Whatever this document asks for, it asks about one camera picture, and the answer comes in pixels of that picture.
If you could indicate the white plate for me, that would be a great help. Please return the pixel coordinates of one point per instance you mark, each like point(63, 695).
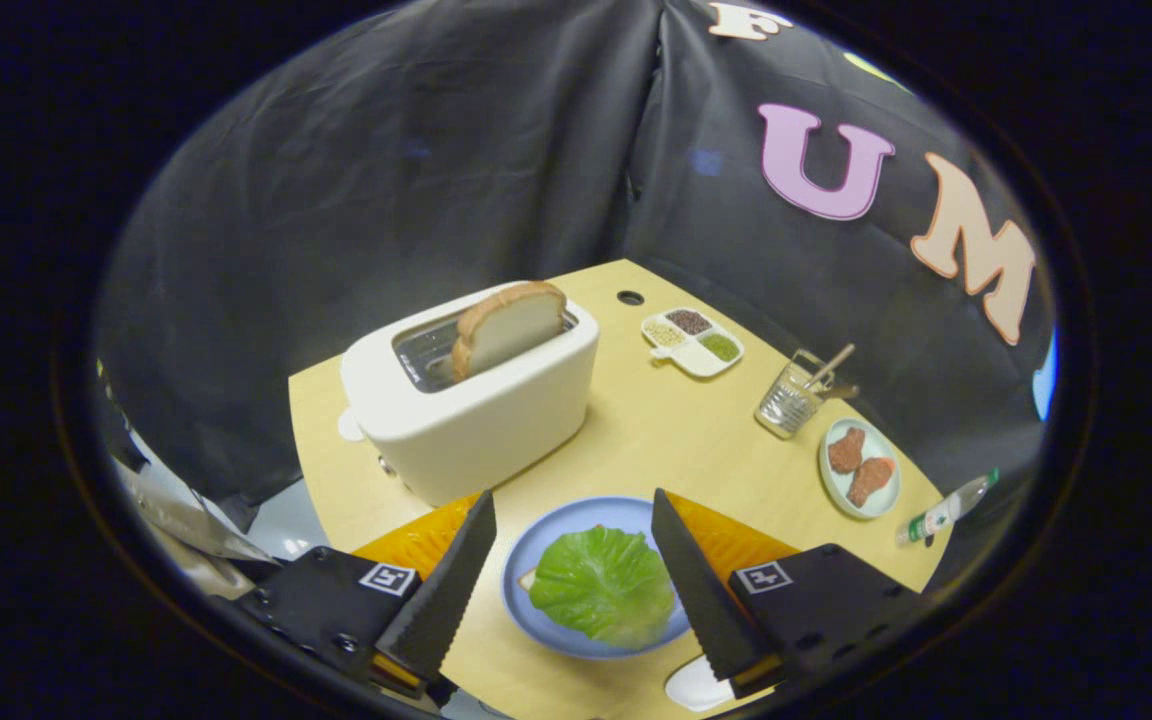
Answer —
point(696, 688)

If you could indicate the wooden stirrer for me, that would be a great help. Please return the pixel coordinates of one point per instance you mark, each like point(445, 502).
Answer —
point(831, 365)

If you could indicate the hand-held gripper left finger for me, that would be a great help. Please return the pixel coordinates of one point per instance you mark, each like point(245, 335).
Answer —
point(441, 600)

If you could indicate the bread slice under lettuce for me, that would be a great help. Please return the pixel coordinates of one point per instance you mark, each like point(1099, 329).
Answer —
point(527, 580)

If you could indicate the pale green plate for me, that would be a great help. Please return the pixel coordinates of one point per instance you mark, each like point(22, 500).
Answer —
point(884, 442)

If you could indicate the brown meat patty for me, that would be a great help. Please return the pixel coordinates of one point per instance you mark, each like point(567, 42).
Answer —
point(846, 450)
point(871, 480)

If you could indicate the black backdrop cloth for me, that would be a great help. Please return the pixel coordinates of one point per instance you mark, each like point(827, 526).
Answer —
point(336, 200)

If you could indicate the toast bread slice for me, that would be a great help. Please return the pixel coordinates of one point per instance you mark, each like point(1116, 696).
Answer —
point(506, 330)

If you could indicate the white divided seasoning tray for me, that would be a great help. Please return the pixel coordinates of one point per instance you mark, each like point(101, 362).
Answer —
point(696, 358)

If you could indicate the clear ribbed glass cup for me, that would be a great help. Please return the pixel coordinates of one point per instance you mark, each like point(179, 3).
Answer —
point(786, 410)

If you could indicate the blue plate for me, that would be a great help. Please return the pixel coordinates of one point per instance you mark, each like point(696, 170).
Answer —
point(556, 520)

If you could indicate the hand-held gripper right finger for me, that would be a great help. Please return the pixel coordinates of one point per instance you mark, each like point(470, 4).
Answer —
point(701, 600)

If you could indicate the green lettuce leaf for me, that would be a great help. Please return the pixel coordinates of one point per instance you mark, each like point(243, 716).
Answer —
point(601, 590)

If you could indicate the white toaster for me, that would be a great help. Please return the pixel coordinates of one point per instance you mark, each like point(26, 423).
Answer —
point(476, 430)

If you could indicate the clear water bottle green cap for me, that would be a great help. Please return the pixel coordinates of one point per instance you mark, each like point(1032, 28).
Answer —
point(936, 518)

